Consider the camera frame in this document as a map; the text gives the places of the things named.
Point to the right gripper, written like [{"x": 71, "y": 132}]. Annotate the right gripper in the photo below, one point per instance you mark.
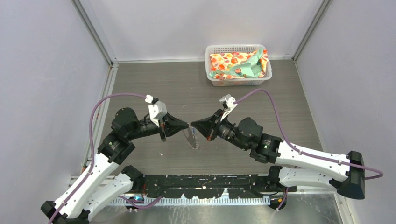
[{"x": 209, "y": 127}]

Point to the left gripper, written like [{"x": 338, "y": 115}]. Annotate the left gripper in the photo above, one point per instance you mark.
[{"x": 173, "y": 124}]

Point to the large metal keyring disc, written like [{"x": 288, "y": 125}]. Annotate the large metal keyring disc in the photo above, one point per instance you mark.
[{"x": 191, "y": 138}]

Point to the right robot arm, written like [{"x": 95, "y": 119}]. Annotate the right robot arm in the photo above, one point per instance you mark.
[{"x": 293, "y": 165}]

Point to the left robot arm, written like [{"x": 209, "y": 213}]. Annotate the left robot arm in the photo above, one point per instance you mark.
[{"x": 85, "y": 198}]

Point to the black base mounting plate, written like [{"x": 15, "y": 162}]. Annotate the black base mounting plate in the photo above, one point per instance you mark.
[{"x": 206, "y": 186}]

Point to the floral patterned cloth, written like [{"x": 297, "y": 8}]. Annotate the floral patterned cloth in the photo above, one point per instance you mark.
[{"x": 238, "y": 65}]

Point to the white plastic basket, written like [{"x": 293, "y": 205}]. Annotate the white plastic basket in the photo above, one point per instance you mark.
[{"x": 229, "y": 48}]

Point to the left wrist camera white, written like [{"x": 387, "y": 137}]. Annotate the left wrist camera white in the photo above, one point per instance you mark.
[{"x": 157, "y": 109}]

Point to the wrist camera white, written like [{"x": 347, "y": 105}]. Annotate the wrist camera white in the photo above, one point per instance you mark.
[
  {"x": 157, "y": 109},
  {"x": 229, "y": 103}
]

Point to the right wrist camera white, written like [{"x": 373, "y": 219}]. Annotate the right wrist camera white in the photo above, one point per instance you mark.
[{"x": 229, "y": 103}]

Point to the aluminium frame rail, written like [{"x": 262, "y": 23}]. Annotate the aluminium frame rail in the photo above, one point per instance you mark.
[{"x": 274, "y": 199}]

